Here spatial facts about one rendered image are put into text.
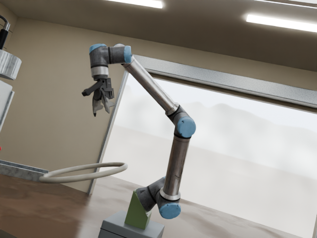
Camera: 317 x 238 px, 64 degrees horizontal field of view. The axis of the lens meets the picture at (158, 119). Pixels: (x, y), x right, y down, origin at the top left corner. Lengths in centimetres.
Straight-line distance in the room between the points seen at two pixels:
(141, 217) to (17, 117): 607
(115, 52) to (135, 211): 115
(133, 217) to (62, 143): 498
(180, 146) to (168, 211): 48
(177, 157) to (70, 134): 524
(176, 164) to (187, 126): 27
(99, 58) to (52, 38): 645
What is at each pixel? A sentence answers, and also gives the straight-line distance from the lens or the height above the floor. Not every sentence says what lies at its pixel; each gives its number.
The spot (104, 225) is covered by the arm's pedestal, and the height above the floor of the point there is 82.
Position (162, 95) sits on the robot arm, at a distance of 158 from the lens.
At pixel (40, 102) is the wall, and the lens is 731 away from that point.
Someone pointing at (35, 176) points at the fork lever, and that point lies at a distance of 153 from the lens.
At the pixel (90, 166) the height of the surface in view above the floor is 120.
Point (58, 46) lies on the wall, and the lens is 757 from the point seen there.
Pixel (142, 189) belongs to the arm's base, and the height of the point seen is 111.
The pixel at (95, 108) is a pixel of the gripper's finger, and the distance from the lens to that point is 138.
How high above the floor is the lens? 142
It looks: 7 degrees up
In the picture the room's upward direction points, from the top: 16 degrees clockwise
